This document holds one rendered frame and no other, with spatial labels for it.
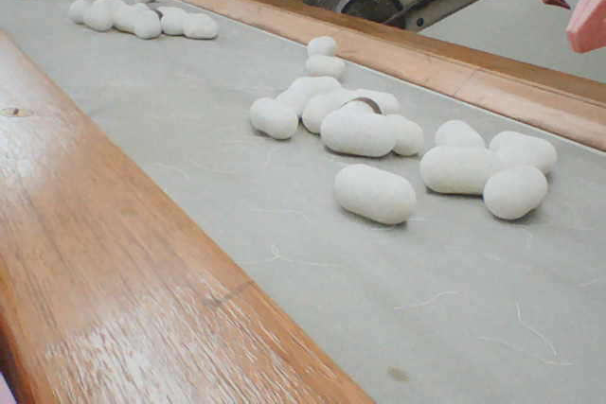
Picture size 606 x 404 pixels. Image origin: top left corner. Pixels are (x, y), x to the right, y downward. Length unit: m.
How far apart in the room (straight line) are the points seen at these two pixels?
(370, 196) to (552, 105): 0.26
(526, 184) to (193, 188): 0.13
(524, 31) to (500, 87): 2.36
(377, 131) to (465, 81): 0.22
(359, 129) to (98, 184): 0.16
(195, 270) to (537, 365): 0.09
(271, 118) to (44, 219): 0.18
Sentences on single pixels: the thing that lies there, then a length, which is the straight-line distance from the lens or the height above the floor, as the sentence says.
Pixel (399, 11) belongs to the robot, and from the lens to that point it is 1.06.
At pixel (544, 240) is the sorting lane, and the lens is 0.28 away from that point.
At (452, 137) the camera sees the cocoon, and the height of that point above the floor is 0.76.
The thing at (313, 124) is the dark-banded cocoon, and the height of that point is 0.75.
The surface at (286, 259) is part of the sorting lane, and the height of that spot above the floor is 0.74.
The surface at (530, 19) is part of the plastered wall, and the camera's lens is 2.86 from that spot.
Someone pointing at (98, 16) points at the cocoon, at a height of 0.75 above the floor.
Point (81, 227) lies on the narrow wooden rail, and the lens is 0.17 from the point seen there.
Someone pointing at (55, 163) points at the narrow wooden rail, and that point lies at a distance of 0.22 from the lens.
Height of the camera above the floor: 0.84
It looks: 19 degrees down
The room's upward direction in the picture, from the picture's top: 8 degrees clockwise
